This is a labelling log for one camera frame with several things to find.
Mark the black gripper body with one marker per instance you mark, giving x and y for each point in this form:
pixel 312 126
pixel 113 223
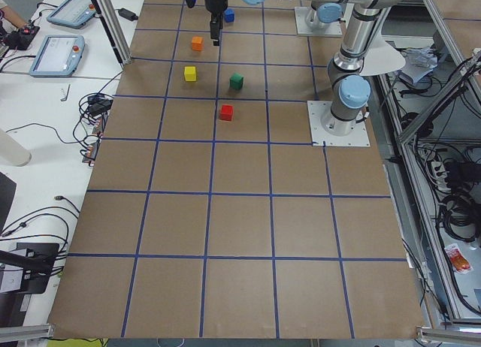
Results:
pixel 214 3

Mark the red wooden block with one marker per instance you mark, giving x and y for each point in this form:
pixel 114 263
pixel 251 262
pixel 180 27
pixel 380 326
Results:
pixel 226 112

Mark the white plastic chair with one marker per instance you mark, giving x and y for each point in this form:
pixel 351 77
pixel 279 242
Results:
pixel 381 57

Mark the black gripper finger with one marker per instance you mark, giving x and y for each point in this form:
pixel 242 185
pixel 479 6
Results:
pixel 213 27
pixel 218 29

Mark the metal hex key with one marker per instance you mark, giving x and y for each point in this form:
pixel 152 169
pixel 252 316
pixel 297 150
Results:
pixel 65 93

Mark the aluminium frame post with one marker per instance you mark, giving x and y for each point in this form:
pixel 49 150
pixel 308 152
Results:
pixel 110 22

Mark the yellow wooden block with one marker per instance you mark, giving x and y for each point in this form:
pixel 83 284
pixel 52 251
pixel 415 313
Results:
pixel 190 73

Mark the far teach pendant tablet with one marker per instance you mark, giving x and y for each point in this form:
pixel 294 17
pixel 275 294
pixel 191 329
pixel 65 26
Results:
pixel 72 13

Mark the red snack packet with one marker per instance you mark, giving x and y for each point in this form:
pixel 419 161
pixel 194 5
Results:
pixel 458 261

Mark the orange wooden block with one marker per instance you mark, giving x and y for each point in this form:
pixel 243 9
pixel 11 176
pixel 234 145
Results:
pixel 197 43

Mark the teach pendant tablet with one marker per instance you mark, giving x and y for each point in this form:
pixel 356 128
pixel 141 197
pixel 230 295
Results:
pixel 58 56
pixel 72 13

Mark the green wooden block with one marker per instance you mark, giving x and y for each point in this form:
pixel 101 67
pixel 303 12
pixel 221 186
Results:
pixel 236 81

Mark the near teach pendant tablet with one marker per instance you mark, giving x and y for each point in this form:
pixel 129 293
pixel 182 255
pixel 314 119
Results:
pixel 58 56

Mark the blue wooden block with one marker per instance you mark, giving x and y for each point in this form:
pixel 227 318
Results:
pixel 229 15

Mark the black power adapter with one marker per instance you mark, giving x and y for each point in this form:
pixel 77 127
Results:
pixel 127 14

